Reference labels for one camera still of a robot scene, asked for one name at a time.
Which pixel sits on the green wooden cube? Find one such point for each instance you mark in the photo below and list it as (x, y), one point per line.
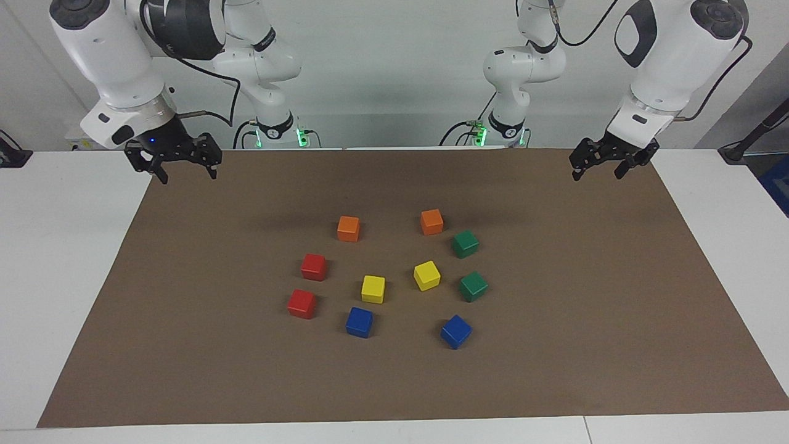
(465, 243)
(473, 286)

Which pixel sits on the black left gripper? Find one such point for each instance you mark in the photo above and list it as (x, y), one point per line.
(625, 148)

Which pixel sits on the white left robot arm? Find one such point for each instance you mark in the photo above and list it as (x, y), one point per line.
(666, 68)

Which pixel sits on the green lit left base connector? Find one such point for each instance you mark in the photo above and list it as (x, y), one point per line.
(477, 131)

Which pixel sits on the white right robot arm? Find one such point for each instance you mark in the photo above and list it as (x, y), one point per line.
(105, 55)

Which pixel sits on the blue wooden cube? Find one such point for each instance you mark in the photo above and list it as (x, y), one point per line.
(456, 331)
(359, 322)

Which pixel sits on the blue box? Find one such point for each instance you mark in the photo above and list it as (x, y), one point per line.
(778, 185)

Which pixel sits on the black stand leg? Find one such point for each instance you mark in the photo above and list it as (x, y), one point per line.
(749, 143)

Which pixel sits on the orange wooden cube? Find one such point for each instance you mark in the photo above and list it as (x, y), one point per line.
(348, 228)
(431, 221)

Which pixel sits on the green lit right base connector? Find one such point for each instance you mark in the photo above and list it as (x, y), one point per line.
(302, 137)

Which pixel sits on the brown table mat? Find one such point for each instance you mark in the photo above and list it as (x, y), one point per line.
(394, 370)

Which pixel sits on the red wooden cube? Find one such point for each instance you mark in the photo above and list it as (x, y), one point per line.
(301, 304)
(313, 267)

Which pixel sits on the green lit base connector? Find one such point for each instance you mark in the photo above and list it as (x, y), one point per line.
(302, 137)
(477, 131)

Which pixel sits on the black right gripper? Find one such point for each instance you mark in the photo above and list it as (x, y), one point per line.
(163, 137)

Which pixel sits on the white power strip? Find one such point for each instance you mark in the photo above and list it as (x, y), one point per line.
(75, 142)

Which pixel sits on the yellow wooden cube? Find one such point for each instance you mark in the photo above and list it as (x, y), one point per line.
(426, 275)
(373, 288)

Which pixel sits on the black device at table edge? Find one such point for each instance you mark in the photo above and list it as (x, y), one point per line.
(12, 154)

